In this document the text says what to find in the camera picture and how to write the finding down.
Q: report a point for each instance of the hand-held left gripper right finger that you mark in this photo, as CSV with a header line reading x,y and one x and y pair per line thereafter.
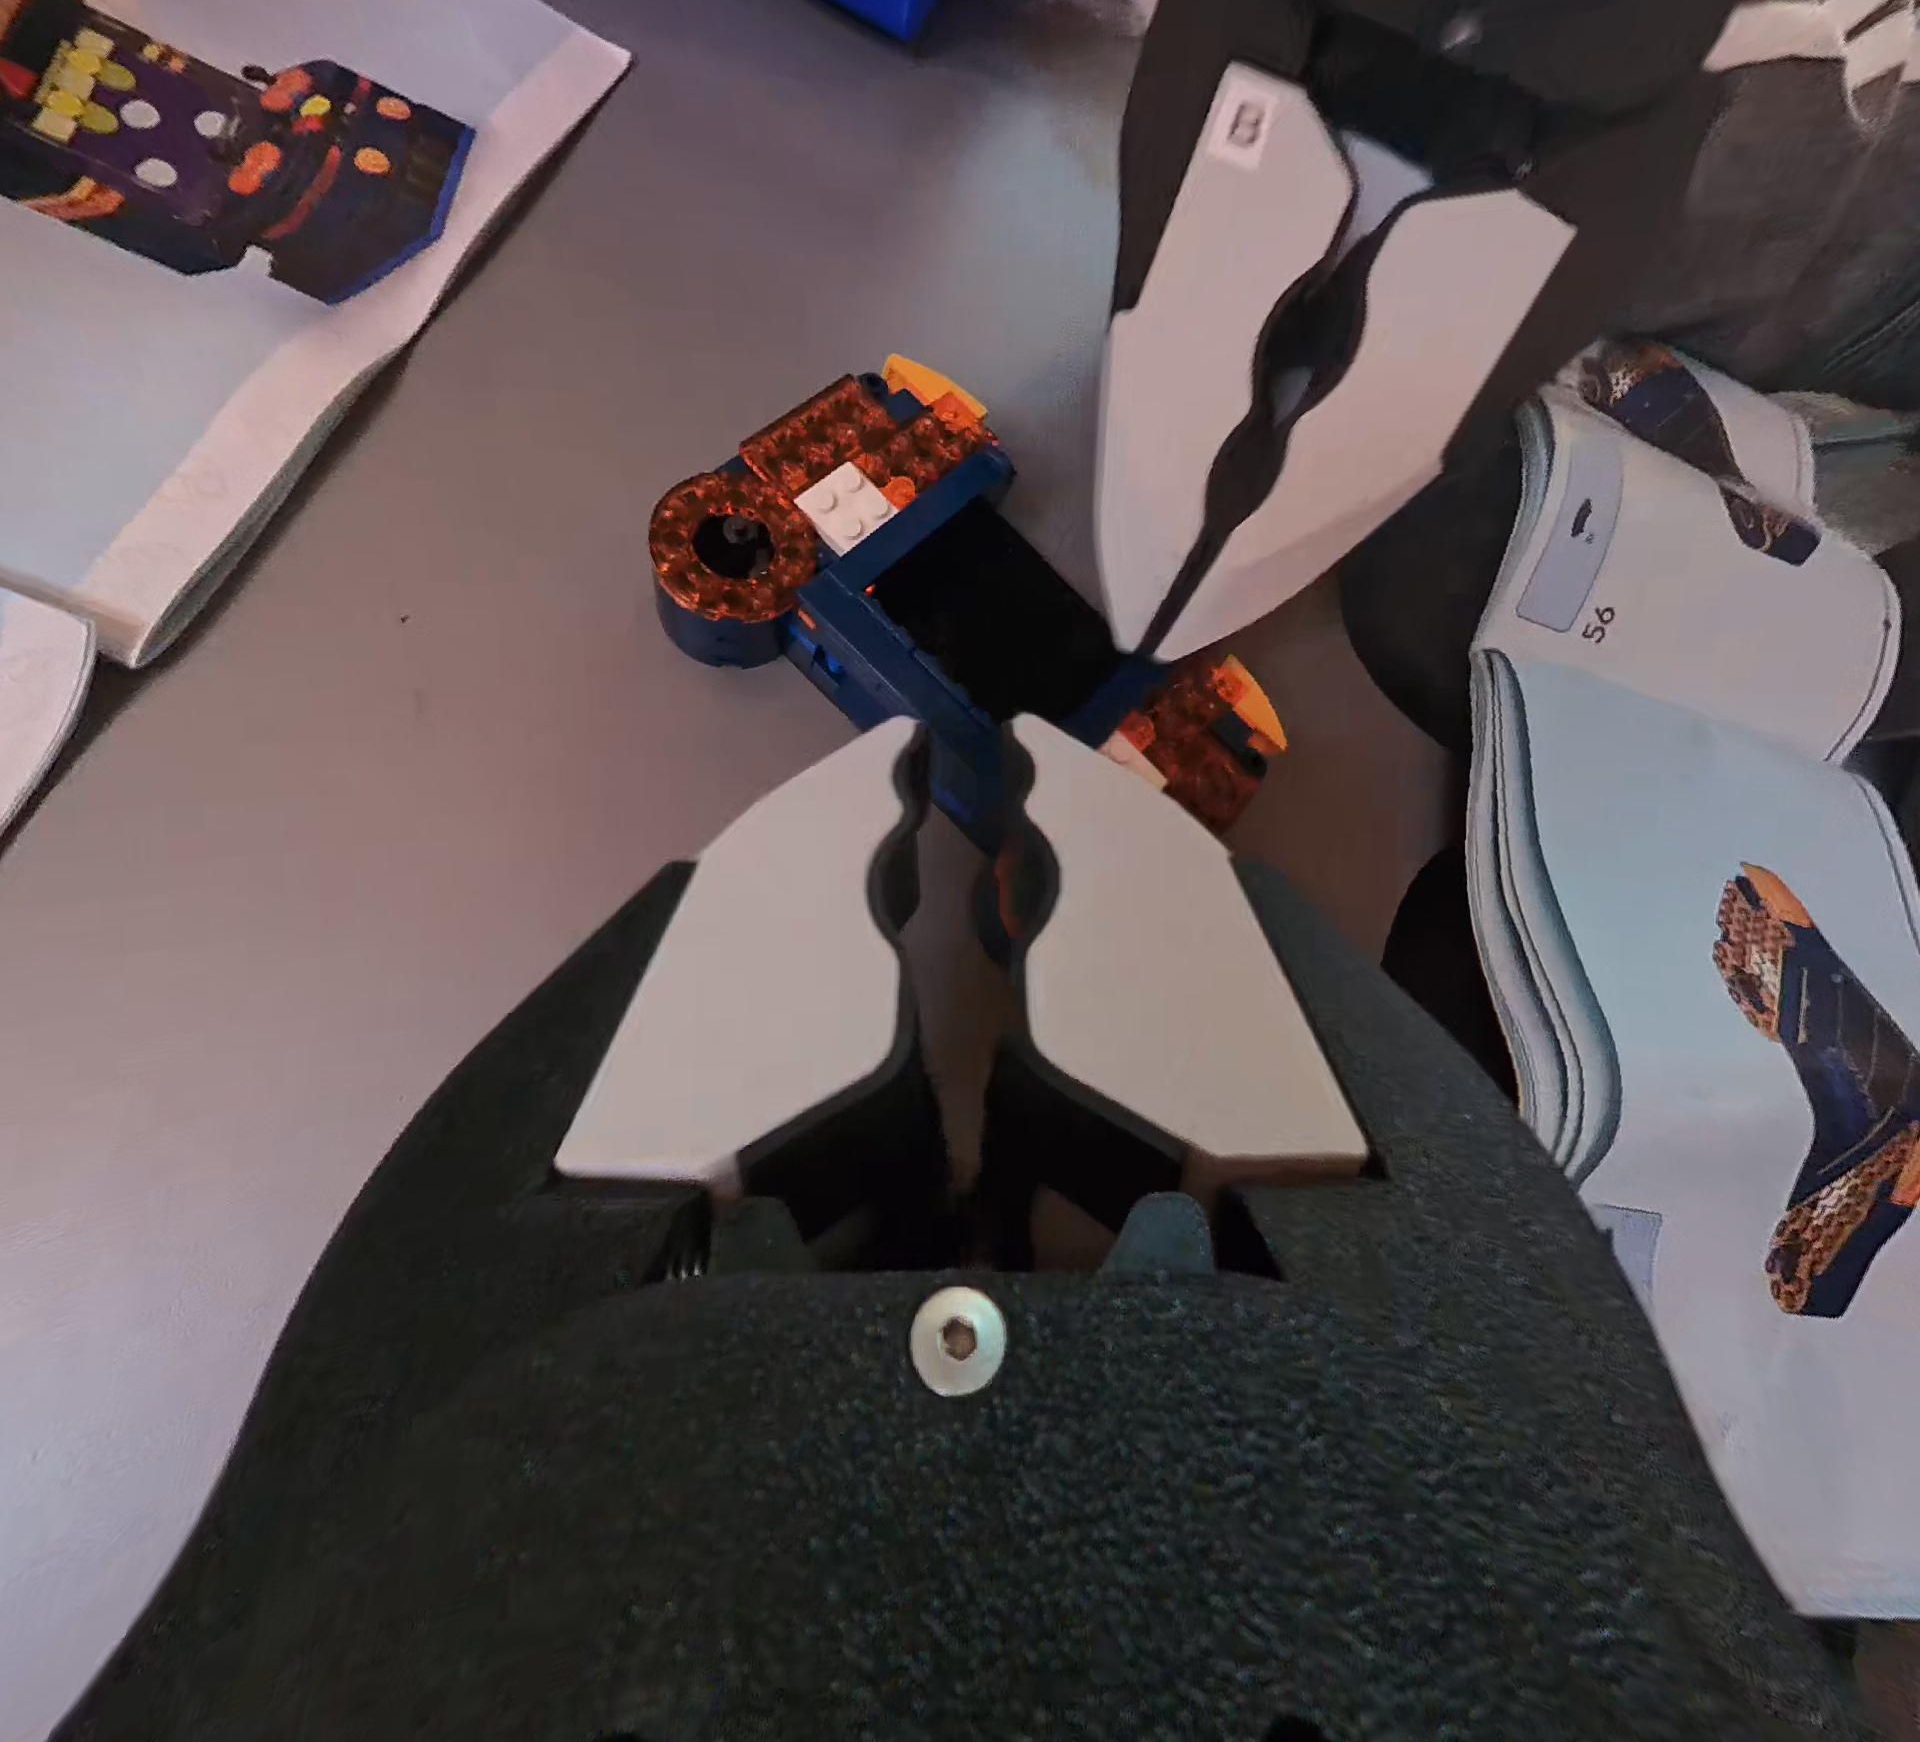
x,y
1156,977

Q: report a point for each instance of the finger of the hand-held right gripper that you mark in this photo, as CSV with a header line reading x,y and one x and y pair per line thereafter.
x,y
1183,272
1425,347

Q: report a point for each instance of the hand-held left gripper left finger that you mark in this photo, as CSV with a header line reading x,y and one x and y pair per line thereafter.
x,y
765,991

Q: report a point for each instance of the blue and orange brick model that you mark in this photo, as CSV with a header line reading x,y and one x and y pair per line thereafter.
x,y
884,445

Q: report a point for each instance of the person's right forearm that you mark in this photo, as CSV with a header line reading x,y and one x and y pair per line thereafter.
x,y
1800,198

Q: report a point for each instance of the open thick instruction booklet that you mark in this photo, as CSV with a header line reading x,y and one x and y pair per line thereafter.
x,y
1650,871

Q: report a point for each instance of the thin booklet with blue model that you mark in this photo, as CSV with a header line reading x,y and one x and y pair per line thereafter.
x,y
39,693

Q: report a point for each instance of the thin booklet with arcade model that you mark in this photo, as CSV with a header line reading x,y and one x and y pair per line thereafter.
x,y
225,392

